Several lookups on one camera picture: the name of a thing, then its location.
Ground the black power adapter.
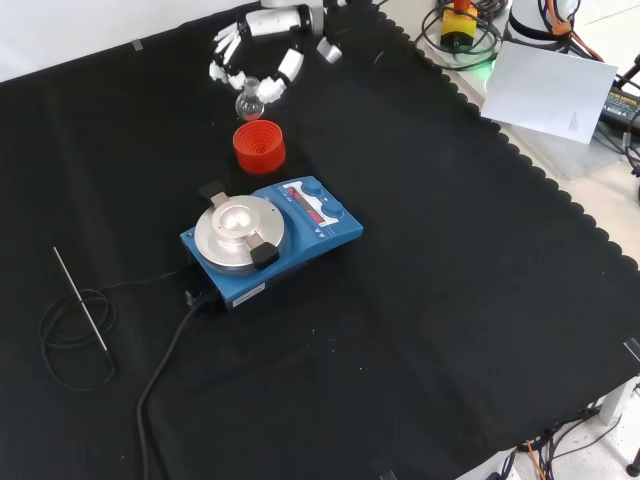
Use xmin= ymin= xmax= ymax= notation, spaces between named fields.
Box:
xmin=599 ymin=86 xmax=640 ymax=133

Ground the white paper sheet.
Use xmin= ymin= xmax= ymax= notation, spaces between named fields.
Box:
xmin=479 ymin=40 xmax=620 ymax=146

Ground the orange cable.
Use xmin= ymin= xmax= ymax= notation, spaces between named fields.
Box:
xmin=524 ymin=439 xmax=549 ymax=480

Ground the black coiled cable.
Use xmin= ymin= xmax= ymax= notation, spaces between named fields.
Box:
xmin=420 ymin=0 xmax=511 ymax=71

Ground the orange ribbed flask stand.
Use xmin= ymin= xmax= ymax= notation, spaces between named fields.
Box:
xmin=232 ymin=119 xmax=288 ymax=175

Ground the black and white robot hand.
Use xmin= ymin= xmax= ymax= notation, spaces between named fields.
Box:
xmin=208 ymin=0 xmax=344 ymax=104

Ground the clear round-bottom glass flask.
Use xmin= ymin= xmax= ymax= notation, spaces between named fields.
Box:
xmin=234 ymin=77 xmax=265 ymax=122

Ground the black table cloth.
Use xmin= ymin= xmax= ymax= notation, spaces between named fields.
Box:
xmin=0 ymin=0 xmax=640 ymax=480

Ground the thick black power cable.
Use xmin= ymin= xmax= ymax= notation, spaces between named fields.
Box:
xmin=136 ymin=289 xmax=221 ymax=480

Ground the blue-base heater with steel plate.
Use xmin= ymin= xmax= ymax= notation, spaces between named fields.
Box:
xmin=179 ymin=175 xmax=365 ymax=314

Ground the thin black probe cable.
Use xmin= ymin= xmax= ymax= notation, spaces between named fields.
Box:
xmin=38 ymin=271 xmax=178 ymax=392

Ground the thin steel temperature probe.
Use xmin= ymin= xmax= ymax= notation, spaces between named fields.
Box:
xmin=52 ymin=246 xmax=109 ymax=351

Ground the yellow emergency stop button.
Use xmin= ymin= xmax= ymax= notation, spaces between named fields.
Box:
xmin=440 ymin=0 xmax=480 ymax=52

